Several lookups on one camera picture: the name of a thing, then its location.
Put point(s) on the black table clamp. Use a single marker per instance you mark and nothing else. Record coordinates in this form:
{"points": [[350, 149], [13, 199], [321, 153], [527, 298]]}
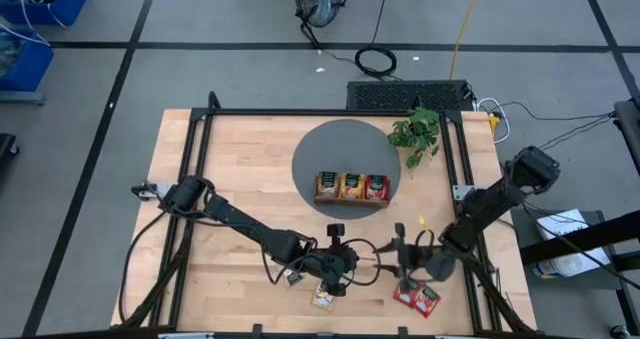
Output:
{"points": [[415, 103], [214, 100], [402, 331], [257, 330]]}

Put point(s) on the black caster wheel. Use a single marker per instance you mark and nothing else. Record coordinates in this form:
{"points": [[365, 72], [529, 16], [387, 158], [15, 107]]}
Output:
{"points": [[620, 331]]}

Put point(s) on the black metal stand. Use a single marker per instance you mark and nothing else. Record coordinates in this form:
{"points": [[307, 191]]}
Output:
{"points": [[575, 240]]}

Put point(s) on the round grey placemat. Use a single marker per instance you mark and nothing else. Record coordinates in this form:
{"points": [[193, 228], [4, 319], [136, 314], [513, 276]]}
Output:
{"points": [[345, 144]]}

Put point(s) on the white paper sheet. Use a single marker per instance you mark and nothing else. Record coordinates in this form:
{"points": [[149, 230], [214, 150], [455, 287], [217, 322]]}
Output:
{"points": [[562, 224]]}

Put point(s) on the yellow plug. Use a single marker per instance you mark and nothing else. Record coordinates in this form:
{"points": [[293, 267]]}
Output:
{"points": [[493, 123]]}

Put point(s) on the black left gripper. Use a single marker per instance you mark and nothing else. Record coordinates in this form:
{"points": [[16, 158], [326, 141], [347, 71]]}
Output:
{"points": [[332, 266]]}

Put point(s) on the blue plastic bin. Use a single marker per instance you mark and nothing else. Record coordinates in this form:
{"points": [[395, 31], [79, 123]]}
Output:
{"points": [[30, 64], [65, 4]]}

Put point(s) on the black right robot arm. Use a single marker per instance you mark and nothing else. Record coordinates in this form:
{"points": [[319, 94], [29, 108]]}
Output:
{"points": [[490, 204]]}

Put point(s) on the wooden three-compartment box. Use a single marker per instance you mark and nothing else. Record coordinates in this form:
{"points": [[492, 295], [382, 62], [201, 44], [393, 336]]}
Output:
{"points": [[350, 201]]}

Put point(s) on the black object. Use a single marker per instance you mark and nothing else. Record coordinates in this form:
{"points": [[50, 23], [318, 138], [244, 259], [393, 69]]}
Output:
{"points": [[6, 146]]}

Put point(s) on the orange tea bag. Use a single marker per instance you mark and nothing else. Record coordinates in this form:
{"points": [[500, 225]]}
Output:
{"points": [[352, 185]]}

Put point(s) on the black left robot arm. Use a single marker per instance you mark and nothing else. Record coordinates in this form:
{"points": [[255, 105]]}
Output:
{"points": [[240, 224]]}

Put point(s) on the black vented computer case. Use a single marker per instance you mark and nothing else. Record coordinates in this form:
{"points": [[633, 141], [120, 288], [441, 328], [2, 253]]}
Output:
{"points": [[405, 96]]}

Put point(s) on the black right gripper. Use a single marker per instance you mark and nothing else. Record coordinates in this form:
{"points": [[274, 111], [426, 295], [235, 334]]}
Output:
{"points": [[415, 256]]}

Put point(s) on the small green plant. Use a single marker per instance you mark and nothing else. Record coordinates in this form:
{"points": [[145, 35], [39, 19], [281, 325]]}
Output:
{"points": [[415, 131]]}

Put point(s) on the red strawberry tea bag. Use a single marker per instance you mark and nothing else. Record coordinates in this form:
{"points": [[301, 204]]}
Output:
{"points": [[426, 300], [404, 295], [377, 186]]}

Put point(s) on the black floor fan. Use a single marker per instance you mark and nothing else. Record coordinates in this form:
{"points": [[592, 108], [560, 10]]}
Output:
{"points": [[320, 1]]}

